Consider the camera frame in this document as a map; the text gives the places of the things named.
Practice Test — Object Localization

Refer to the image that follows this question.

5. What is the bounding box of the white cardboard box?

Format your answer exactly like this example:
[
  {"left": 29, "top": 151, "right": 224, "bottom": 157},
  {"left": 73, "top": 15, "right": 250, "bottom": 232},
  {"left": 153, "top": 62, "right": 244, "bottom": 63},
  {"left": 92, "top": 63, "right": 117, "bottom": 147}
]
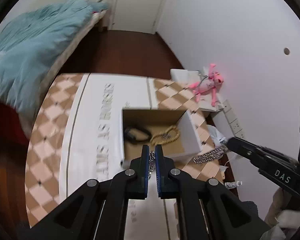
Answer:
[{"left": 120, "top": 108, "right": 203, "bottom": 167}]

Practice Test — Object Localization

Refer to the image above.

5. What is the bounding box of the wooden bead bracelet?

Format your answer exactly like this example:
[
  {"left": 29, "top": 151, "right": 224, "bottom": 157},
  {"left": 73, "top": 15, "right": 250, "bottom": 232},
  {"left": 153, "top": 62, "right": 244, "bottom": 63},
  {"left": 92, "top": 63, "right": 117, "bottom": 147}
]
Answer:
[{"left": 149, "top": 125, "right": 180, "bottom": 145}]

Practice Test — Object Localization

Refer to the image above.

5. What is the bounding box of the white plastic bag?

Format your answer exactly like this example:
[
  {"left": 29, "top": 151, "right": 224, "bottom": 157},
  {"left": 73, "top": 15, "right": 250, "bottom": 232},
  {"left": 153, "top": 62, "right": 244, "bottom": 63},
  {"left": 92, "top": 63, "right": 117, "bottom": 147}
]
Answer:
[{"left": 207, "top": 125, "right": 227, "bottom": 148}]

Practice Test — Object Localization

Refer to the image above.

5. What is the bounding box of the thick silver chain necklace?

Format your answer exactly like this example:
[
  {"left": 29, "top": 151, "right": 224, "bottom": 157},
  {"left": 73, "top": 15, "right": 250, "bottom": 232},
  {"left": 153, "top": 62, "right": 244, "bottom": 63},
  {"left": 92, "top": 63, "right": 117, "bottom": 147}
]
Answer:
[{"left": 193, "top": 146, "right": 228, "bottom": 164}]

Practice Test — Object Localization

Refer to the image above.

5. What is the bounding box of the teal blue duvet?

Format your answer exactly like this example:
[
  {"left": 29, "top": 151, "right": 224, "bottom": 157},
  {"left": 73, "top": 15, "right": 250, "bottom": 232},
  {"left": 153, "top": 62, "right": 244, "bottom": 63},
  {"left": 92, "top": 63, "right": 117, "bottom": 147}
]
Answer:
[{"left": 0, "top": 0, "right": 108, "bottom": 118}]

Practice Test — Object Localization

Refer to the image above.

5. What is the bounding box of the checkered printed tablecloth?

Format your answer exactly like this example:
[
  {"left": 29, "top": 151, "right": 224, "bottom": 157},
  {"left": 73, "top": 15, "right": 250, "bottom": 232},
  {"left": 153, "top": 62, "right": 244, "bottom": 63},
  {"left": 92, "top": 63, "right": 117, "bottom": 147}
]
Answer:
[{"left": 24, "top": 73, "right": 225, "bottom": 240}]

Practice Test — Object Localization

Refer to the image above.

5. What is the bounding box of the pink panther plush toy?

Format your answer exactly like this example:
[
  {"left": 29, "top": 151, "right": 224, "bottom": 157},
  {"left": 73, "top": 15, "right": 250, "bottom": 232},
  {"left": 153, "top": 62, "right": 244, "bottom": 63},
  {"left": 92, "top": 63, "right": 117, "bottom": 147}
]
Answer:
[{"left": 189, "top": 63, "right": 224, "bottom": 107}]

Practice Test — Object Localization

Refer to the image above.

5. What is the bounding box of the black fitness band watch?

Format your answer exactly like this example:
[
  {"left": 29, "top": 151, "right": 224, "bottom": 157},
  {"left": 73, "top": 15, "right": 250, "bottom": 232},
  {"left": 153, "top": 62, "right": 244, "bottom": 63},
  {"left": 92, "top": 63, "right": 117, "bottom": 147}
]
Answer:
[{"left": 123, "top": 126, "right": 152, "bottom": 144}]

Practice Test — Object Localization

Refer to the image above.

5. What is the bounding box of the white wall socket strip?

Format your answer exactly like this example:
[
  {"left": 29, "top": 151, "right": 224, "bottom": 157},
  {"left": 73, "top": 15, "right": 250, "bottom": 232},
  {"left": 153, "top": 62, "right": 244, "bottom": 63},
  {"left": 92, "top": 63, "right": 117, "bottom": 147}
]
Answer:
[{"left": 223, "top": 100, "right": 245, "bottom": 139}]

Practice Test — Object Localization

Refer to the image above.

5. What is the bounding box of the thin silver pendant necklace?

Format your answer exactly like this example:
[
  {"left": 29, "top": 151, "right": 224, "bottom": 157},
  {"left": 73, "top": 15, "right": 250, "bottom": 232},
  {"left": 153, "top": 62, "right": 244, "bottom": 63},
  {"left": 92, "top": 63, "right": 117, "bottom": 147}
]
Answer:
[{"left": 148, "top": 150, "right": 156, "bottom": 179}]

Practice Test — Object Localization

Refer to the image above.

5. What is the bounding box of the bed with patterned mattress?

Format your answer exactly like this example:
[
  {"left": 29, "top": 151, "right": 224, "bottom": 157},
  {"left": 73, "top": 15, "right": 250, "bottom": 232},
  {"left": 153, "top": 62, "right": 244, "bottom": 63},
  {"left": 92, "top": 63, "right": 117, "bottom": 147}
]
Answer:
[{"left": 0, "top": 0, "right": 111, "bottom": 137}]

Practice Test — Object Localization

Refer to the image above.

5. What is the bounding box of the white door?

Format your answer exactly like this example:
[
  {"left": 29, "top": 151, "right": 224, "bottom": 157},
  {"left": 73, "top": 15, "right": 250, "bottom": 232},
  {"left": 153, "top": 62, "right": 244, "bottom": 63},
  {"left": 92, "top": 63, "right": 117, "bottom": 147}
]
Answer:
[{"left": 110, "top": 0, "right": 164, "bottom": 34}]

